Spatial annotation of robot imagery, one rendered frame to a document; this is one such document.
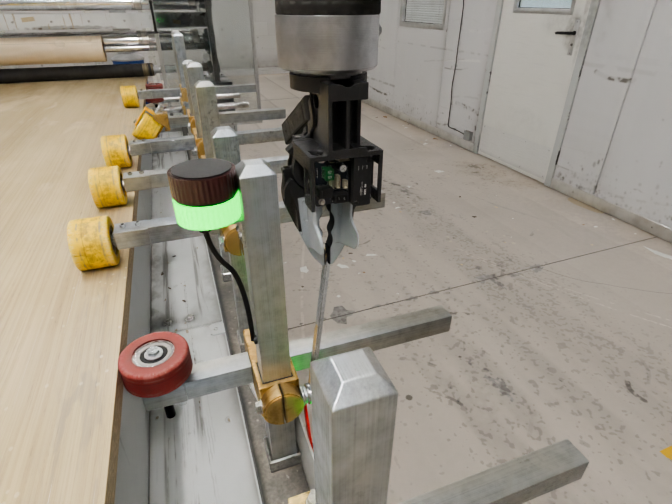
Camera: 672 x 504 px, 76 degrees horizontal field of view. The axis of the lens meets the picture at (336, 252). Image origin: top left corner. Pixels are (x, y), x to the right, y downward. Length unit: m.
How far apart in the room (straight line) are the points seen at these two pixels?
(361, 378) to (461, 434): 1.43
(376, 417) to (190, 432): 0.65
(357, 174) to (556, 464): 0.36
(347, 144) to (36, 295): 0.53
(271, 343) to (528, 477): 0.30
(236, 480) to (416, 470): 0.85
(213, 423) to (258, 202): 0.52
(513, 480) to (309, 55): 0.44
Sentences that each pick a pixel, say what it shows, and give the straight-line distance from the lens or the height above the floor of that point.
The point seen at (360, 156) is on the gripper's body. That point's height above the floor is 1.15.
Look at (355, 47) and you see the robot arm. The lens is 0.39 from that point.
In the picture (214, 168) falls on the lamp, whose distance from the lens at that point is 0.41.
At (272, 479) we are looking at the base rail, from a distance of 0.68.
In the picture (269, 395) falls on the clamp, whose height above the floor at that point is 0.87.
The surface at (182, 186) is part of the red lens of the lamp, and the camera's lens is 0.40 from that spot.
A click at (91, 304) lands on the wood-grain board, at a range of 0.70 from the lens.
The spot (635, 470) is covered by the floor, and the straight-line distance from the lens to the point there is 1.78.
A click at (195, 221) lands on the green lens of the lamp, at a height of 1.10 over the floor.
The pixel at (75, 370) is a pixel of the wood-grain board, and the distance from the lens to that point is 0.60.
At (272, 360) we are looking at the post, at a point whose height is 0.90.
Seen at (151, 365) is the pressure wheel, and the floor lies 0.90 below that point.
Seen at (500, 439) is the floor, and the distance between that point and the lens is 1.67.
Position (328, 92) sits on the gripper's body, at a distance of 0.38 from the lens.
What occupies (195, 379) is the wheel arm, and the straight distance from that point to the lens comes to 0.59.
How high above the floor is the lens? 1.27
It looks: 30 degrees down
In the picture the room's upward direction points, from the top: straight up
